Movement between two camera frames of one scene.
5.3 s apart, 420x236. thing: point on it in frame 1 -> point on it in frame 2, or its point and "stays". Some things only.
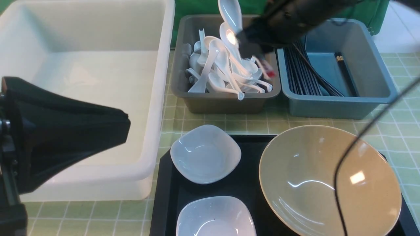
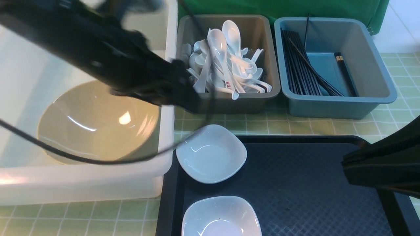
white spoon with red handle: (267, 68) -> (218, 42)
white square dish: (219, 216) stays
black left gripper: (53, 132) -> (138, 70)
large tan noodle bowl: (297, 171) -> (88, 120)
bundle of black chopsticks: (304, 79) stays
